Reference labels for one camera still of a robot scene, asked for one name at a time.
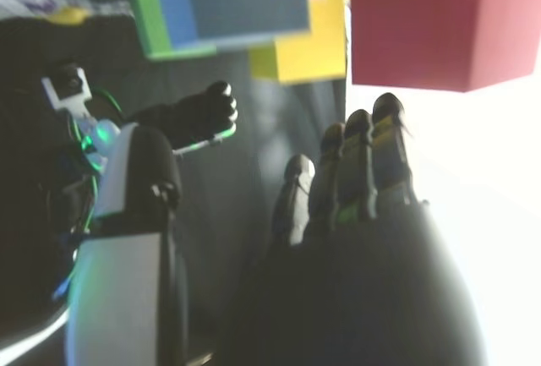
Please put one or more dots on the green block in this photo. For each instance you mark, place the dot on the green block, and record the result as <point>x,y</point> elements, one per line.
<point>150,19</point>

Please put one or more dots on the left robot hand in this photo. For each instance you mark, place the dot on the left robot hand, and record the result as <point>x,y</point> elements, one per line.
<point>363,264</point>

